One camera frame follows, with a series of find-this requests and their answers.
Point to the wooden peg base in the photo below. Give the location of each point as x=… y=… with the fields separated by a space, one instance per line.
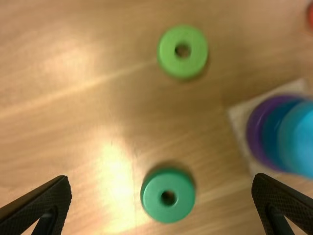
x=240 y=117

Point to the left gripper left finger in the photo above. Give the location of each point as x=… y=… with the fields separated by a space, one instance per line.
x=36 y=208

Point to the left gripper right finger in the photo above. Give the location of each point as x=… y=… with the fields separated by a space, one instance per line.
x=281 y=200

